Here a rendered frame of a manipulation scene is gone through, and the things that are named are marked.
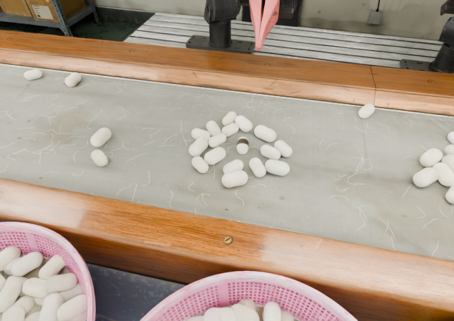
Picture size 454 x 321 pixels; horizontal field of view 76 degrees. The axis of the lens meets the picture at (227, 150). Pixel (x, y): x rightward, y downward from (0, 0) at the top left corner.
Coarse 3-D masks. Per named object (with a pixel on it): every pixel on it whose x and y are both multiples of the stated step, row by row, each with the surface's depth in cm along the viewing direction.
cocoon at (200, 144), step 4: (196, 140) 46; (200, 140) 45; (204, 140) 46; (192, 144) 45; (196, 144) 45; (200, 144) 45; (204, 144) 45; (192, 148) 44; (196, 148) 44; (200, 148) 45; (204, 148) 45; (192, 152) 44; (196, 152) 44; (200, 152) 45
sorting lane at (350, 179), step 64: (0, 64) 66; (0, 128) 51; (64, 128) 51; (128, 128) 51; (192, 128) 50; (320, 128) 50; (384, 128) 50; (448, 128) 50; (128, 192) 41; (192, 192) 41; (256, 192) 41; (320, 192) 41; (384, 192) 41; (448, 256) 34
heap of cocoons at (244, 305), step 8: (240, 304) 31; (248, 304) 31; (272, 304) 30; (208, 312) 30; (216, 312) 30; (224, 312) 30; (232, 312) 30; (240, 312) 30; (248, 312) 30; (256, 312) 30; (264, 312) 30; (272, 312) 30; (280, 312) 30; (288, 312) 31; (184, 320) 30; (192, 320) 30; (200, 320) 30; (208, 320) 29; (216, 320) 29; (224, 320) 29; (232, 320) 29; (240, 320) 30; (248, 320) 29; (256, 320) 30; (264, 320) 30; (272, 320) 29; (280, 320) 30; (288, 320) 30; (296, 320) 31
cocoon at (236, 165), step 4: (236, 160) 43; (240, 160) 43; (228, 164) 42; (232, 164) 42; (236, 164) 42; (240, 164) 42; (224, 168) 42; (228, 168) 42; (232, 168) 42; (236, 168) 42; (240, 168) 42; (224, 172) 42
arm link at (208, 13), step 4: (208, 4) 75; (208, 8) 76; (212, 8) 75; (240, 8) 78; (204, 12) 80; (208, 12) 77; (212, 12) 76; (204, 16) 81; (208, 16) 78; (208, 20) 79; (220, 20) 80; (224, 20) 80; (228, 20) 81
